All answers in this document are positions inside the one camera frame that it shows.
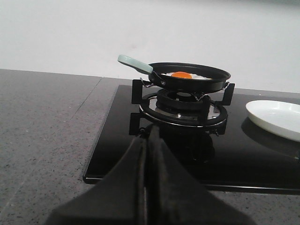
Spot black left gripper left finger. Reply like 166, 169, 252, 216
45, 135, 149, 225

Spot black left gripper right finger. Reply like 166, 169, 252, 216
147, 125, 255, 225

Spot black frying pan mint handle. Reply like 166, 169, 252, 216
118, 55, 231, 93

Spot fried egg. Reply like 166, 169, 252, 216
162, 71, 211, 80

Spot white plate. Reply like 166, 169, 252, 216
246, 100, 300, 142

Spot black pan support grate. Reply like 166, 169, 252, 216
129, 80, 235, 135

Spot black glass gas cooktop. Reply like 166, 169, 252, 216
83, 85, 300, 195

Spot black burner under pan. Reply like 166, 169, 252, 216
140, 89, 228, 128

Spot wire pan support ring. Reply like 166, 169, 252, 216
139, 77, 230, 103

